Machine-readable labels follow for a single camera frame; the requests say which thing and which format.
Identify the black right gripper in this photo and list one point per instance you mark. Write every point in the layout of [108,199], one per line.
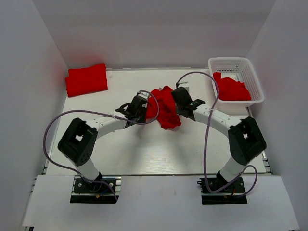
[178,111]

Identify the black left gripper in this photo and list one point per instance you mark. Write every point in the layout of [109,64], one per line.
[142,119]

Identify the red t-shirt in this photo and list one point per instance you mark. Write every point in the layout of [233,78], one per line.
[168,117]
[87,80]

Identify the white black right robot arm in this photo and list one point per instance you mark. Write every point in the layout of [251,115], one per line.
[246,141]

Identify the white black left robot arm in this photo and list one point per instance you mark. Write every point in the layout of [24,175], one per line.
[78,141]

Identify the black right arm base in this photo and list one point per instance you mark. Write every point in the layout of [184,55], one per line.
[228,196]

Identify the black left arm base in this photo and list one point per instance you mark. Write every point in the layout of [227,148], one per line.
[95,193]

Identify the red t-shirts in basket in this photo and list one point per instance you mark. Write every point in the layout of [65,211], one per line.
[231,90]

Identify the white plastic basket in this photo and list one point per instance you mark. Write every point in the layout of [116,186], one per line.
[239,69]

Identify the folded red t-shirt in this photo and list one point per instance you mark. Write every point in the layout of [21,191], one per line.
[87,80]

